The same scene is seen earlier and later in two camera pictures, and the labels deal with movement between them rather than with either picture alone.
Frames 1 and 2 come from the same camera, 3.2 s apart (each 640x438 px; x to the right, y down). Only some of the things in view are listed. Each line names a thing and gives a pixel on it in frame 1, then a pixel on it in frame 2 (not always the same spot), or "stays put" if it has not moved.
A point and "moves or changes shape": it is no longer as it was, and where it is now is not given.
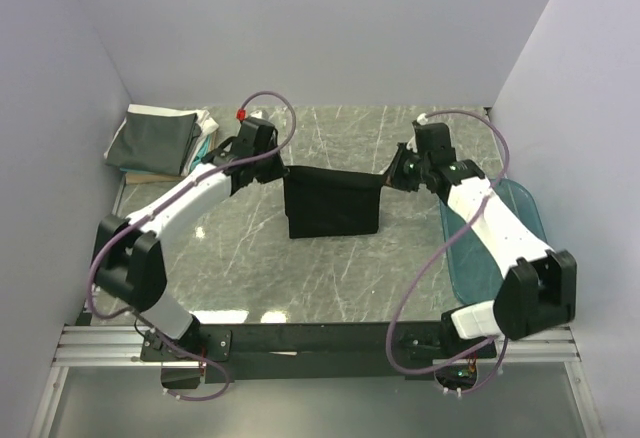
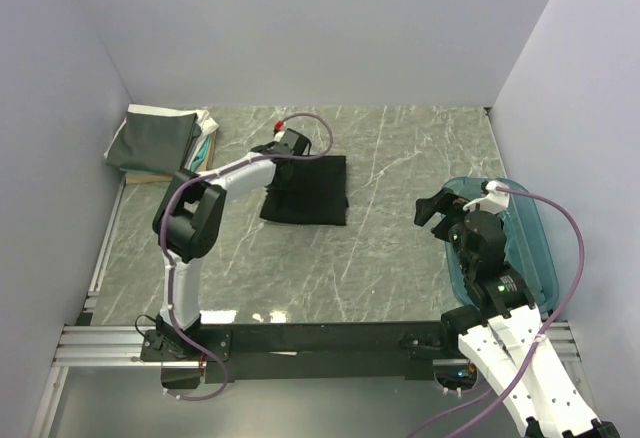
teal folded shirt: [200, 153] stays put
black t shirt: [331, 202] moves or changes shape
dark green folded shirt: [154, 142] stays put
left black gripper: [279, 170] → [282, 185]
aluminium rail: [120, 346] stays put
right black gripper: [394, 177] → [441, 202]
